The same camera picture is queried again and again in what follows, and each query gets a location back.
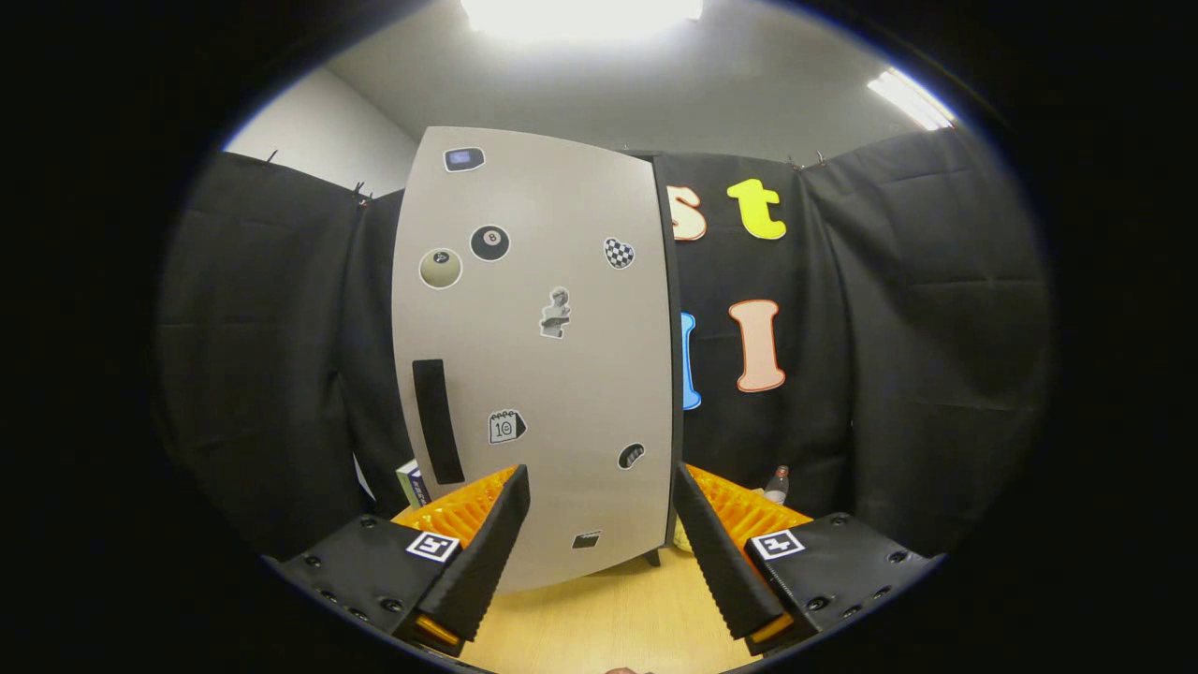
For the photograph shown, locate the black backdrop cloth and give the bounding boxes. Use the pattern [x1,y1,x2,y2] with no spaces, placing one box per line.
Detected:
[150,126,1059,563]

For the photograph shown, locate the narrow ceiling light strip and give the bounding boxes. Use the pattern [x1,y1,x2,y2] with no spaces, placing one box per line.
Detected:
[866,67,957,132]

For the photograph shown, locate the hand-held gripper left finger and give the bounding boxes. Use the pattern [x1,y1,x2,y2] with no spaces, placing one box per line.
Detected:
[279,463,531,656]

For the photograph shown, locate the large ceiling light panel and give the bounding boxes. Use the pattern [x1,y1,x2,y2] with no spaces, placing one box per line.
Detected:
[459,0,705,43]

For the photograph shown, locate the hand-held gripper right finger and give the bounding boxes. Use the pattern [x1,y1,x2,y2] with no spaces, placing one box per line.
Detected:
[672,462,939,658]

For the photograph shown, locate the dark grey shoe cabinet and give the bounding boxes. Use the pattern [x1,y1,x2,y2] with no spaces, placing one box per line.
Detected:
[618,148,687,568]

